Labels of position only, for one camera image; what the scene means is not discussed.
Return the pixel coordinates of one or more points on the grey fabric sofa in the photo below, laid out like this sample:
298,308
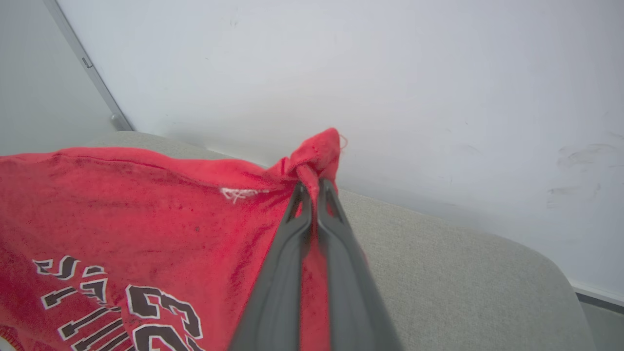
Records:
463,282

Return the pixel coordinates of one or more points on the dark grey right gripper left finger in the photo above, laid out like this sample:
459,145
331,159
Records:
278,292

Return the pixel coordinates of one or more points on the white wall baseboard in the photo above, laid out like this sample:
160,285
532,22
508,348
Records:
599,292

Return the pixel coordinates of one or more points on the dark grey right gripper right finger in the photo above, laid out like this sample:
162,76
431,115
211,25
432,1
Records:
351,292

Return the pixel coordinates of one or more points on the red shirt with white trim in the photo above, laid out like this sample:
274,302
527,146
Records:
146,234

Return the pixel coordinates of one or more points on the grey metal frame strip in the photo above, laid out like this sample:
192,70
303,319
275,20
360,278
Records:
87,66

